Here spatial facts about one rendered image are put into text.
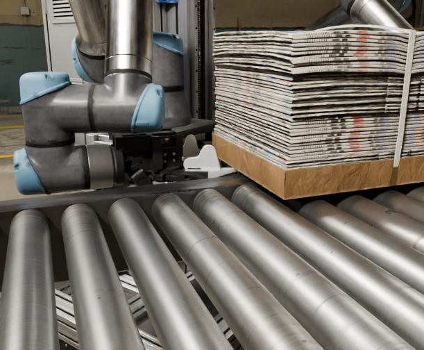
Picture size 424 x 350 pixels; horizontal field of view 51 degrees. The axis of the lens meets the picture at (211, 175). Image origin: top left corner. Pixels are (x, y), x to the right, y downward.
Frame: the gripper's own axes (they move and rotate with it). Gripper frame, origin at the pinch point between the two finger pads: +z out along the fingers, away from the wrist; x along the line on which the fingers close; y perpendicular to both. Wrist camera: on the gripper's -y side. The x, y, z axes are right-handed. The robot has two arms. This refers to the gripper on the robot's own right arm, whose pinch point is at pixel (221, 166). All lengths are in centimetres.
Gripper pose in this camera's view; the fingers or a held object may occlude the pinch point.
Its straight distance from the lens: 83.9
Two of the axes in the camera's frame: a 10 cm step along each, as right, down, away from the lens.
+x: -3.5, -2.6, 9.0
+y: 0.0, -9.6, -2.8
